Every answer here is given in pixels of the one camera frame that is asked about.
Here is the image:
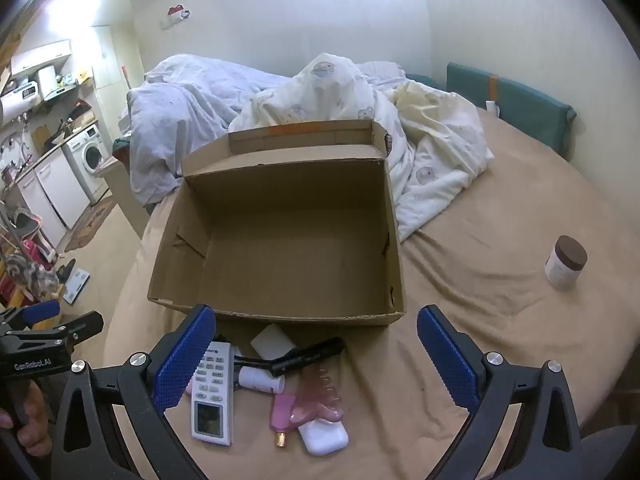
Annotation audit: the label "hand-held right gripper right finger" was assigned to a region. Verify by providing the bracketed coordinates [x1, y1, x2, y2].
[416, 305, 586, 480]

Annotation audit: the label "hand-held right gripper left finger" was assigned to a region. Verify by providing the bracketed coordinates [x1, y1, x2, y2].
[50, 304, 217, 480]

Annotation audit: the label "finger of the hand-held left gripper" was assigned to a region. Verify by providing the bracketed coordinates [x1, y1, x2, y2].
[20, 311, 105, 356]
[0, 300, 62, 336]

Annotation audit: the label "white remote control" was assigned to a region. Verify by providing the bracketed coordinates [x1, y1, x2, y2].
[190, 341, 236, 447]

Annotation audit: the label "white pill bottle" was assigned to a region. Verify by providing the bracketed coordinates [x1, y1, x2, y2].
[237, 366, 286, 395]

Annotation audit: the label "white power adapter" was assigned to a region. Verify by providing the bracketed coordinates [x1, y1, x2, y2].
[250, 324, 296, 361]

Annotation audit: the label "pink perfume bottle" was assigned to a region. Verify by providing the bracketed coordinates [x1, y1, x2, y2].
[270, 393, 298, 448]

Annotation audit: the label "black flashlight with strap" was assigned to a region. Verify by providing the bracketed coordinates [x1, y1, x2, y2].
[232, 336, 346, 377]

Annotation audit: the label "white earbuds case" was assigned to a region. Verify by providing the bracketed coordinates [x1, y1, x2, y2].
[297, 419, 350, 457]

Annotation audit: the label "cardboard box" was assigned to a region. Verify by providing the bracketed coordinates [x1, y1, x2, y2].
[146, 119, 407, 328]

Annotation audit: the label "person's left hand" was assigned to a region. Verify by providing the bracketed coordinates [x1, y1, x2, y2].
[0, 379, 55, 463]

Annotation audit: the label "grey tabby cat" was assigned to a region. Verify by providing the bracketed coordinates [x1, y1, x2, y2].
[5, 252, 61, 296]

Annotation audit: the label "white bathroom scale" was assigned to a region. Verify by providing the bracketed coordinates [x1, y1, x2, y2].
[62, 270, 91, 306]

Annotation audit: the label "brown floor rug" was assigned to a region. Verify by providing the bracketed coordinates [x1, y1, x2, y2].
[65, 195, 118, 253]

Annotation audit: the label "white floor cabinets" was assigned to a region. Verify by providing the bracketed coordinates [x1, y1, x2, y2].
[17, 147, 92, 246]

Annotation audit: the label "white jar with brown lid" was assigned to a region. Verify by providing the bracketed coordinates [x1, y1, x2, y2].
[544, 235, 589, 292]

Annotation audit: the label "white washing machine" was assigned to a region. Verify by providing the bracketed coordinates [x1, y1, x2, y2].
[62, 124, 110, 206]

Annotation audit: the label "person's right leg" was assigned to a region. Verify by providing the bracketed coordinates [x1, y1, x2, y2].
[580, 425, 638, 480]

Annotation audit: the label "white water heater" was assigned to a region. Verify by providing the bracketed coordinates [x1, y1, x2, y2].
[0, 81, 43, 126]

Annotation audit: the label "cream printed duvet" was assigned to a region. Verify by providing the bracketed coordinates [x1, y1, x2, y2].
[227, 52, 496, 243]

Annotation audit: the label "white duvet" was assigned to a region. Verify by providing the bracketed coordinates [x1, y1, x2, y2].
[125, 54, 301, 206]

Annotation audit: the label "green headboard cushion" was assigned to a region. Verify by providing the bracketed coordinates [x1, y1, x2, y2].
[405, 61, 577, 161]

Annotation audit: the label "white closet door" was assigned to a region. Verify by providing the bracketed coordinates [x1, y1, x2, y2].
[90, 25, 133, 91]

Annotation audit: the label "white wall cabinet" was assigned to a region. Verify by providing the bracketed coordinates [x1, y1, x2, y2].
[10, 39, 73, 77]

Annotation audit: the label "red and white wall decoration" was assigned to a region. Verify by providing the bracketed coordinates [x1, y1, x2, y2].
[160, 5, 192, 28]

